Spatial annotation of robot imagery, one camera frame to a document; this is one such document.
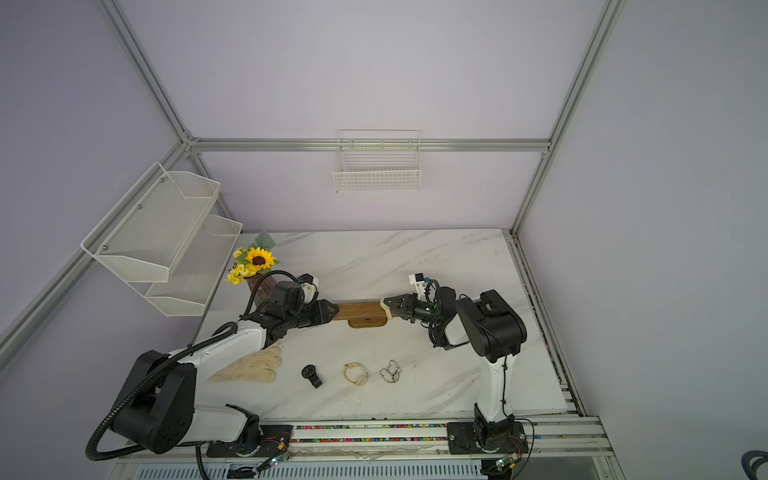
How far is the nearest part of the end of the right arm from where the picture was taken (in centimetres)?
84

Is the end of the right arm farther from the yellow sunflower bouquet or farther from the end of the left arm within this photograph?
the yellow sunflower bouquet

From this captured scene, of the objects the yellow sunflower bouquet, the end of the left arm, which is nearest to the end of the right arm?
the end of the left arm

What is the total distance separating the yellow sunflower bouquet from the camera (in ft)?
2.62

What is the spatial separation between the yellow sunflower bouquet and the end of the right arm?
1.19 ft
